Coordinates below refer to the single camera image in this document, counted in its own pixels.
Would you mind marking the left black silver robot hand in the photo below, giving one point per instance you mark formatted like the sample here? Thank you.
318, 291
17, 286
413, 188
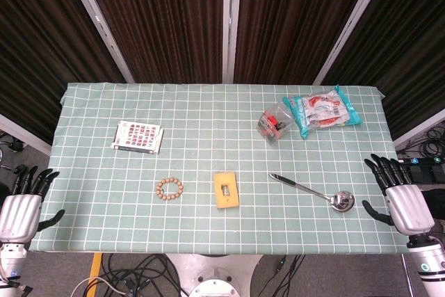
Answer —
19, 215

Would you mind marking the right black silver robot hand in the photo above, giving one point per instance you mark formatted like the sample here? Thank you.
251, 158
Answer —
408, 208

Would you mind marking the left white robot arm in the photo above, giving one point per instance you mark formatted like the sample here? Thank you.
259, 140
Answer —
12, 265

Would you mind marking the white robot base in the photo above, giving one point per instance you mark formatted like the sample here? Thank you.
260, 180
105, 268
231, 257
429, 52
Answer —
212, 276

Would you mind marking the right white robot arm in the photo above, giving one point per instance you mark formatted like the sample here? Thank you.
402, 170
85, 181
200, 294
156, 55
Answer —
429, 265

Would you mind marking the black foot pedal unit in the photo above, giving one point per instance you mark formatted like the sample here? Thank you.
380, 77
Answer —
422, 168

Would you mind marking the long metal ladle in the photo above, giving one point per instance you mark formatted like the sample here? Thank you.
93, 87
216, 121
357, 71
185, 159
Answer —
342, 201

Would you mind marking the teal snack bag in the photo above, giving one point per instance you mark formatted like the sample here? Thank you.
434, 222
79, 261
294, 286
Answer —
323, 109

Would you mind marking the flat printed card box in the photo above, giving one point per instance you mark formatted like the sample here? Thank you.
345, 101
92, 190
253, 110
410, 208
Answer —
137, 135

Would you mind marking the clear plastic box red contents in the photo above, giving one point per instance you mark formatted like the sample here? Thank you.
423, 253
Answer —
273, 124

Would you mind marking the dark brown curtain panel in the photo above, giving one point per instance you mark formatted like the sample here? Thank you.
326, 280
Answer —
163, 18
295, 18
410, 39
38, 39

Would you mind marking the yellow sponge with rectangular hole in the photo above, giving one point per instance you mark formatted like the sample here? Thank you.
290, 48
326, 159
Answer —
221, 200

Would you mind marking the green checked tablecloth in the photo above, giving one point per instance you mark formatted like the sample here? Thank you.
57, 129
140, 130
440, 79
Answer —
208, 137

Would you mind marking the white screen frame rail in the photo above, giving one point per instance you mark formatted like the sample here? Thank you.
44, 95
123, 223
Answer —
24, 133
420, 126

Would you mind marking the white screen frame post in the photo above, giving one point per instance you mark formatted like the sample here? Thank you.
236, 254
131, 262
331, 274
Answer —
99, 22
354, 22
231, 22

